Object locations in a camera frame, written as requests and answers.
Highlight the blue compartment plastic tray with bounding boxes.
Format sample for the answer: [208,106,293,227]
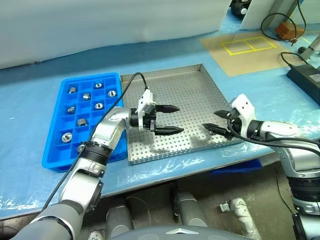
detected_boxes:
[41,72,128,174]

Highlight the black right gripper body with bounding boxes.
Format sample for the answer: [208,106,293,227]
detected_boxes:
[226,111,242,138]

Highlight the orange brown block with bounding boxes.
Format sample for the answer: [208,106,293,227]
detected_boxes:
[274,21,306,40]

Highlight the blue plastic table cover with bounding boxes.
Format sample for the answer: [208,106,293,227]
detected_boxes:
[0,14,320,222]

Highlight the dark grey rounded shape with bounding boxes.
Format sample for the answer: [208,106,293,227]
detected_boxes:
[104,203,135,238]
[172,189,210,227]

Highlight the grey metal stand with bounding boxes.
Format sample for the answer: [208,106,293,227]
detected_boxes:
[298,24,320,61]

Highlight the black looped cable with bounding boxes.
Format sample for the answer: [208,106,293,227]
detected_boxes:
[260,0,307,42]

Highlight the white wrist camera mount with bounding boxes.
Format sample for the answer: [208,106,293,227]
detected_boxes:
[136,89,155,131]
[229,93,256,127]

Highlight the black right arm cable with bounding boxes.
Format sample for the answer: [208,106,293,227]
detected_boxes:
[226,117,320,153]

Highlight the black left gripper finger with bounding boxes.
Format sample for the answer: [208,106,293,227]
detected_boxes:
[152,126,185,137]
[155,104,181,114]

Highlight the grey robot torso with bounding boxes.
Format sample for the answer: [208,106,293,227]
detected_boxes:
[122,224,248,240]

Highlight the white floor pipe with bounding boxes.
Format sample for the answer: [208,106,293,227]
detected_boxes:
[228,197,262,240]

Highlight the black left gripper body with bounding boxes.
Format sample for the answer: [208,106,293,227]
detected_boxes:
[143,104,158,132]

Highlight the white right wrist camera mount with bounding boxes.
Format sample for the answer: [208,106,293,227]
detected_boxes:
[229,93,256,127]

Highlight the blue crate under table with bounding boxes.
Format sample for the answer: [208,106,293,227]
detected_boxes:
[209,159,263,176]

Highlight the black power supply box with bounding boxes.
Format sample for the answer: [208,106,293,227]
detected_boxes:
[286,63,320,100]

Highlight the perforated steel tray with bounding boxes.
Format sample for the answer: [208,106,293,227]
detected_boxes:
[120,63,245,166]

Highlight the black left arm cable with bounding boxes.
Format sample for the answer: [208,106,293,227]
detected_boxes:
[41,72,151,212]

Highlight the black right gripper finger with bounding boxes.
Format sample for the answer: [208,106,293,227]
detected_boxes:
[201,122,232,141]
[213,109,233,120]

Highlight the white upright panel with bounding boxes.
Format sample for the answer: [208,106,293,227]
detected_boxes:
[239,0,296,31]

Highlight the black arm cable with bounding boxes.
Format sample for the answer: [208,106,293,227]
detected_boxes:
[226,117,320,153]
[41,72,151,212]

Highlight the black power supply cable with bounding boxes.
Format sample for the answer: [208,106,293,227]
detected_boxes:
[280,51,310,70]

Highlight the brown cardboard mat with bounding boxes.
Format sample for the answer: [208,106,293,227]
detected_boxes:
[199,31,305,77]

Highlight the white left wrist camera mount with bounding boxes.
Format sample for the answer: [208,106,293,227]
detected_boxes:
[136,89,155,131]

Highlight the black round caster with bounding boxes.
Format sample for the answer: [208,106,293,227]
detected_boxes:
[229,0,250,17]

